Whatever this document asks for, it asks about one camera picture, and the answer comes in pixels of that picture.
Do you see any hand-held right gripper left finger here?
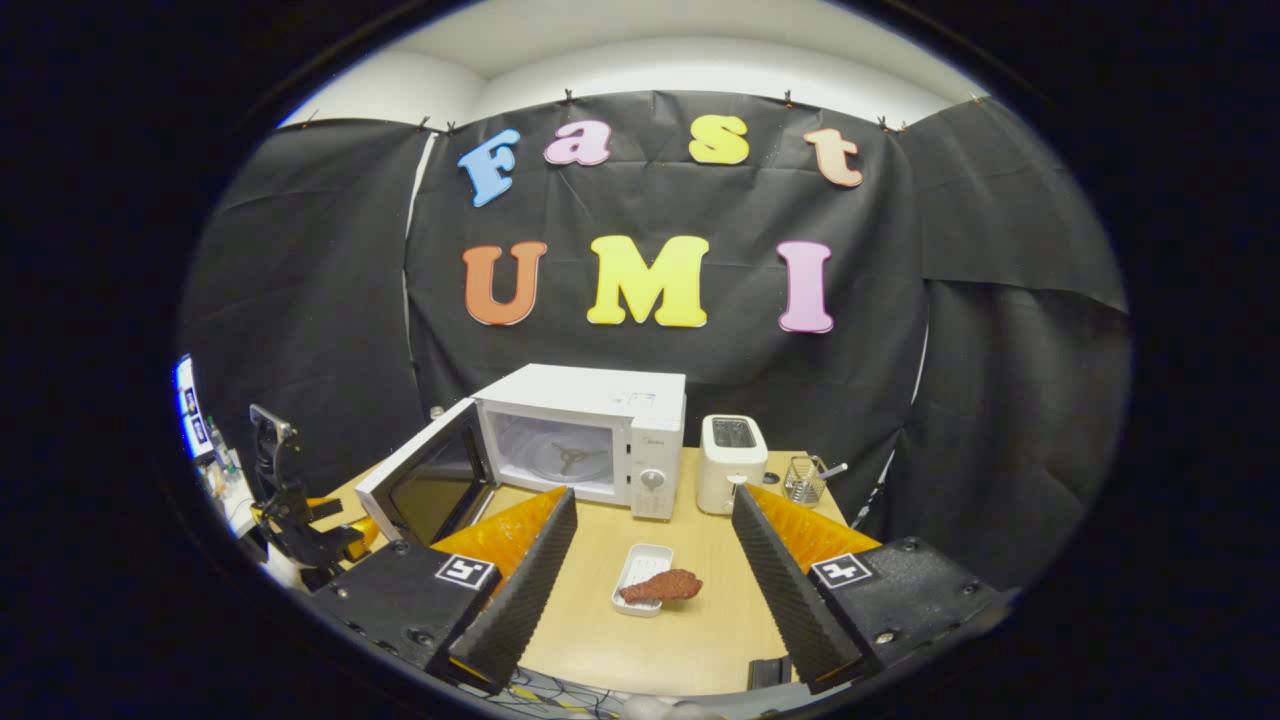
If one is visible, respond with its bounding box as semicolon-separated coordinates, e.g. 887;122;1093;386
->
310;486;579;696

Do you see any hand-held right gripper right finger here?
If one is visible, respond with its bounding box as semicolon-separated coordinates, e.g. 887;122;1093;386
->
730;484;1011;696

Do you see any brown fried chicken piece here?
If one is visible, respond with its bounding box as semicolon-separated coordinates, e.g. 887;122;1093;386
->
618;568;704;604

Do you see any white microwave oven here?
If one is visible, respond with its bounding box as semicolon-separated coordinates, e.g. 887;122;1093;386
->
355;363;688;546

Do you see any cluttered white side table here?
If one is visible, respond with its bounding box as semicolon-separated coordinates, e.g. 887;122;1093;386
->
200;420;266;561

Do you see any white rectangular tray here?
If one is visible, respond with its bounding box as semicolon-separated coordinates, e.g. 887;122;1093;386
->
611;543;674;618

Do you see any blue and white display board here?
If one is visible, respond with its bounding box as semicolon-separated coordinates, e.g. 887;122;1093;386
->
175;355;217;461

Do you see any white toaster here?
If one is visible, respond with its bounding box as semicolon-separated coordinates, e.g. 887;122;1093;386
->
695;414;769;516

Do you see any black backdrop cloth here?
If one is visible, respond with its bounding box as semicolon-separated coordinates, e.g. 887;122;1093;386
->
180;90;1136;601

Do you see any wire mesh utensil basket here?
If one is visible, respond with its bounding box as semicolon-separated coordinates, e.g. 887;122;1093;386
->
782;455;828;508

